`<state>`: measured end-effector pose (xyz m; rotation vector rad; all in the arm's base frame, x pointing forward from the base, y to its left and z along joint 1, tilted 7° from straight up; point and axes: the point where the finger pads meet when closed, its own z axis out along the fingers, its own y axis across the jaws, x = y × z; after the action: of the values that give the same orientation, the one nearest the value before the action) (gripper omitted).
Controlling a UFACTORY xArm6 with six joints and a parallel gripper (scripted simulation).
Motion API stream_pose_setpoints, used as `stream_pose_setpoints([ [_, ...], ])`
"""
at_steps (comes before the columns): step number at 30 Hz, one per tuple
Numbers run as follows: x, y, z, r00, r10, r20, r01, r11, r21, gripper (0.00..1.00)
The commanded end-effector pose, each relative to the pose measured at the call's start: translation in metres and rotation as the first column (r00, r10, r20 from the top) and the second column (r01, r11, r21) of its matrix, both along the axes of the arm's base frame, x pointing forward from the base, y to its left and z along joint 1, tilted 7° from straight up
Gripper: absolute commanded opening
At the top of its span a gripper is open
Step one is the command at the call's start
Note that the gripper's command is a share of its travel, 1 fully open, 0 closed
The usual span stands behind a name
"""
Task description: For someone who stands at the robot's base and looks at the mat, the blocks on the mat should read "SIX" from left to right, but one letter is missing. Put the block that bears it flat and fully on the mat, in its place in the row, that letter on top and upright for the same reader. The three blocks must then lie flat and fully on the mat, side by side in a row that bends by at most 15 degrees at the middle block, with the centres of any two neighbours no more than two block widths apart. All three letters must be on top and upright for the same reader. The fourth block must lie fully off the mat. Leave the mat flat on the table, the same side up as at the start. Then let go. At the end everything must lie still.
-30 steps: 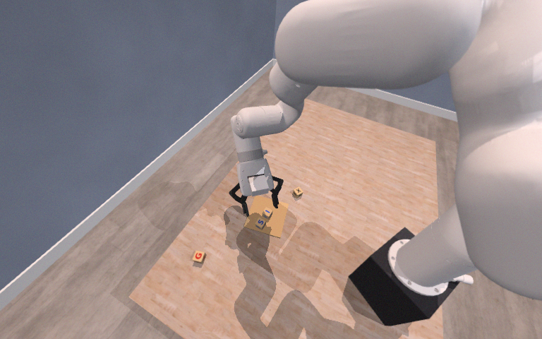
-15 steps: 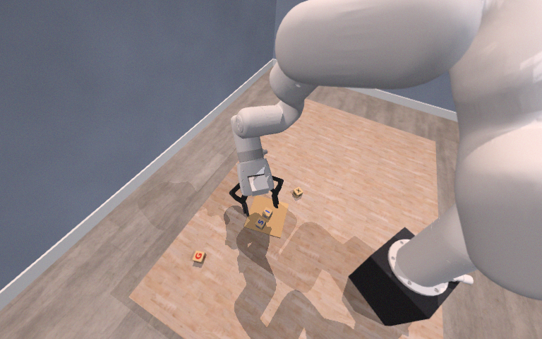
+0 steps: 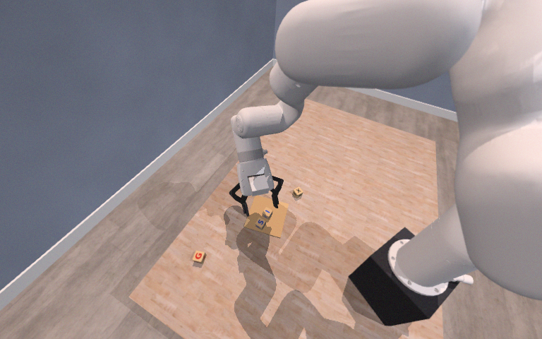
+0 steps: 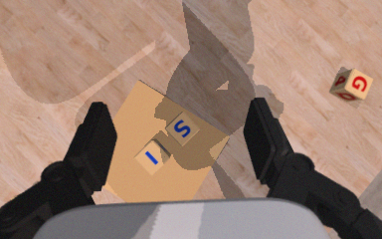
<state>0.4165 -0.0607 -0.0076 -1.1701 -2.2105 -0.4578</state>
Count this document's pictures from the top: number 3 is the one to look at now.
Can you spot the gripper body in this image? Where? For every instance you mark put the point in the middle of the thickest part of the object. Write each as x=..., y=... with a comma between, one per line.
x=253, y=167

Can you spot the tan flat mat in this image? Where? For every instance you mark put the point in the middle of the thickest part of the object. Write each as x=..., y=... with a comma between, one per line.
x=275, y=224

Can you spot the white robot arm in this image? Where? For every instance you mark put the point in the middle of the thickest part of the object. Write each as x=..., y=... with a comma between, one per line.
x=492, y=50

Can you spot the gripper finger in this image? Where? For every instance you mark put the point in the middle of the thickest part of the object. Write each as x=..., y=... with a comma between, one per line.
x=275, y=191
x=241, y=200

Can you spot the tan letter block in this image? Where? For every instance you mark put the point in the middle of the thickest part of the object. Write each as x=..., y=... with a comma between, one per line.
x=199, y=257
x=297, y=192
x=260, y=223
x=267, y=213

